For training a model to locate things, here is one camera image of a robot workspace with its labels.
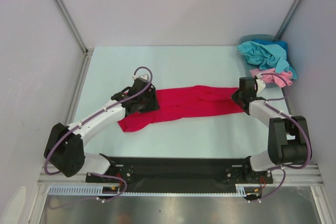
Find red t shirt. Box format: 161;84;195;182
118;86;243;133

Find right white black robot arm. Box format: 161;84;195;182
231;77;312;183

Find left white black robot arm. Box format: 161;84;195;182
44;74;160;182

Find pink t shirt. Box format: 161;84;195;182
249;68;293;88

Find light blue t shirt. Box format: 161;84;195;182
237;40;298;80

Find grey plastic bin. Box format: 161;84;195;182
239;34;293;87

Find dark blue t shirt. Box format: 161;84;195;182
253;39;288;52

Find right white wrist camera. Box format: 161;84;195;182
255;74;266;94

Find right aluminium frame post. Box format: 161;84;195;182
275;0;303;40

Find aluminium frame post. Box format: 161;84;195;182
53;0;90;56
275;0;303;40

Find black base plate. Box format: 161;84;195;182
86;157;274;194

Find left aluminium frame post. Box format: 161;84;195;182
53;0;90;56

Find right light blue cable duct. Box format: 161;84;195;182
235;184;266;197

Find light blue cable duct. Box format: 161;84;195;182
48;185;120;196
235;184;266;197

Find left light blue cable duct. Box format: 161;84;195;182
48;185;120;196

